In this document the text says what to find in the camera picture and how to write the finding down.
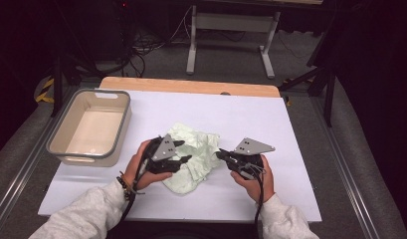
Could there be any aluminium floor rail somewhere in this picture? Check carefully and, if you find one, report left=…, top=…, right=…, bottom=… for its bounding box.
left=0, top=109, right=63, bottom=230
left=311, top=98, right=381, bottom=239

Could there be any left hand-held gripper black cable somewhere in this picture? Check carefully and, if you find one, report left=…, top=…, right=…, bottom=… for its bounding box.
left=119, top=137, right=159, bottom=223

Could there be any thin white cable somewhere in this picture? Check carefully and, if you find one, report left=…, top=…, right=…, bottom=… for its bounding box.
left=169, top=4, right=194, bottom=44

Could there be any black metal stand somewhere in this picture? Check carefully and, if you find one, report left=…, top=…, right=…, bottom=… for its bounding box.
left=51, top=54, right=102, bottom=118

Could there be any person's left hand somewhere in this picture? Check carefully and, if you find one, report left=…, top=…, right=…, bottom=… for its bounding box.
left=123, top=138, right=165, bottom=191

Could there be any beige plastic bin grey rim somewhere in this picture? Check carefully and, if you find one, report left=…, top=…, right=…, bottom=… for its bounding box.
left=46, top=88, right=133, bottom=168

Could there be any yellow black hazard tape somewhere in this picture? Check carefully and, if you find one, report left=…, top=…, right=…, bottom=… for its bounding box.
left=35, top=78, right=56, bottom=104

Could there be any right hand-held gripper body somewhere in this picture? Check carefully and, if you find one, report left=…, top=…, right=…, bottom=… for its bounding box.
left=224, top=136, right=276, bottom=181

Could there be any white metal desk frame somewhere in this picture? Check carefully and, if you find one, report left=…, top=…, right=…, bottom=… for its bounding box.
left=185, top=4, right=282, bottom=80

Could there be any white table mat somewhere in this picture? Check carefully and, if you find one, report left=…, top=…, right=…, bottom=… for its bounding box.
left=37, top=89, right=323, bottom=223

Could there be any bundle of black floor cables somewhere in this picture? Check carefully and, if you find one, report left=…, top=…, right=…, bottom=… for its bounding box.
left=117, top=33, right=179, bottom=79

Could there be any light green garment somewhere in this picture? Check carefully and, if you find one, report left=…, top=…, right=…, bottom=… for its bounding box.
left=161, top=122, right=223, bottom=195

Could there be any hand-held gripper black cable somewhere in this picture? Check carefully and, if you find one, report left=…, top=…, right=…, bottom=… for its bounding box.
left=254, top=165, right=267, bottom=230
left=119, top=137, right=159, bottom=223

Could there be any person's right hand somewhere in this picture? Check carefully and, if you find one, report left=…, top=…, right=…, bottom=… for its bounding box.
left=230, top=153, right=276, bottom=204

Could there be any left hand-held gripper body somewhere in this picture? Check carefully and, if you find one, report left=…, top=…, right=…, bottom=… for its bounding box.
left=142, top=133, right=183, bottom=175

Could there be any right hand-held gripper black cable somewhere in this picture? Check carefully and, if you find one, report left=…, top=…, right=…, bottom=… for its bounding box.
left=254, top=165, right=267, bottom=230

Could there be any beaded bracelet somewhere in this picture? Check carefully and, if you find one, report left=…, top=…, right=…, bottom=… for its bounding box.
left=115, top=170, right=139, bottom=202

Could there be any black tripod stand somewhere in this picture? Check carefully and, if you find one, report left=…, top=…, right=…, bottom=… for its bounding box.
left=278, top=49, right=338, bottom=128

